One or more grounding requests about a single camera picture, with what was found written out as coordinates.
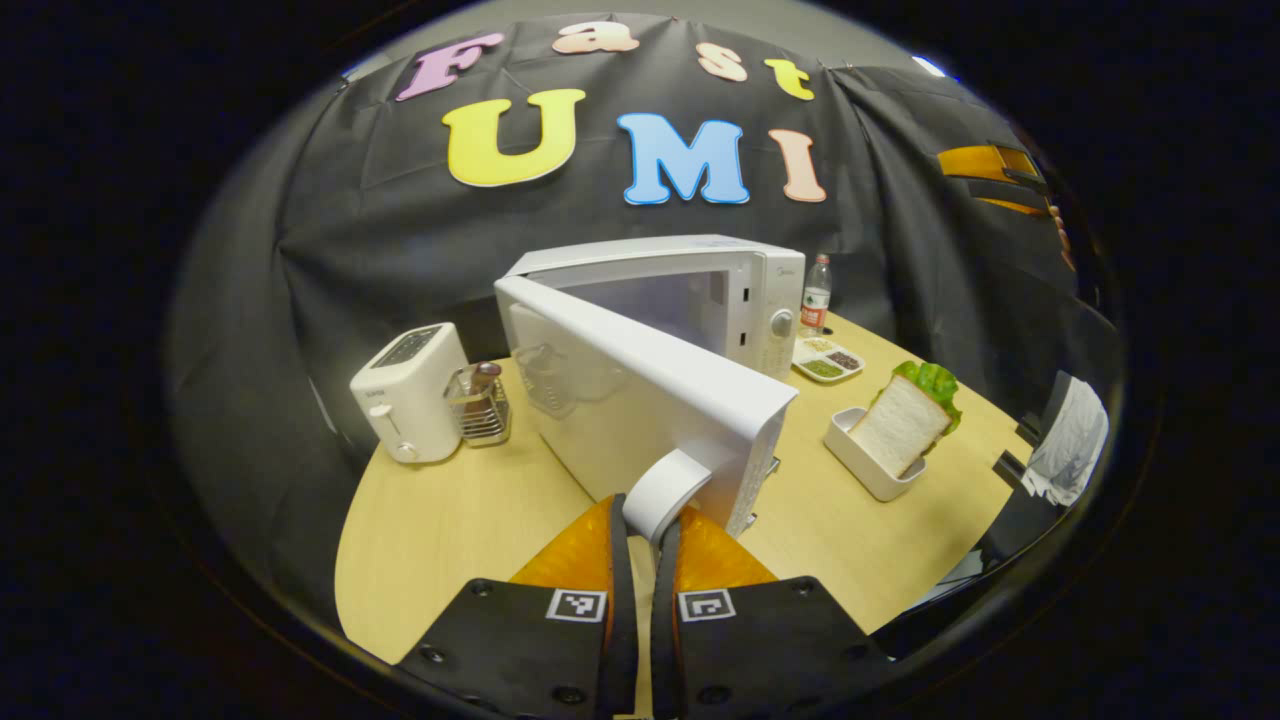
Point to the white toaster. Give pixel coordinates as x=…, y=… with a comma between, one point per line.
x=405, y=400

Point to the sandwich with lettuce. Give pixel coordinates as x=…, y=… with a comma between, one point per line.
x=900, y=425

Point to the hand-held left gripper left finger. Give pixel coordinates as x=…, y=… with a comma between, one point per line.
x=625, y=600

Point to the white rectangular tray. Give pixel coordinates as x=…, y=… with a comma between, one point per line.
x=860, y=465

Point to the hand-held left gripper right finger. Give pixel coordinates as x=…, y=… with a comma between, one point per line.
x=662, y=620

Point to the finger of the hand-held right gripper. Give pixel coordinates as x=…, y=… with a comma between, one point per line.
x=985, y=162
x=1015, y=203

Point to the red label plastic bottle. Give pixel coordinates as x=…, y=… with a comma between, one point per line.
x=815, y=300

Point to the white microwave oven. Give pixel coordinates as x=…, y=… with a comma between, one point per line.
x=650, y=400

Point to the white divided dish of beans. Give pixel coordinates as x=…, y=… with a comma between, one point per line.
x=825, y=360

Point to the black chair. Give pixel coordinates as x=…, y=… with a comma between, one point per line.
x=1010, y=540

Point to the black backdrop cloth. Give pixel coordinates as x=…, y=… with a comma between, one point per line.
x=350, y=220

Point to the white cloth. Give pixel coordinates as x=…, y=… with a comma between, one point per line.
x=1068, y=440

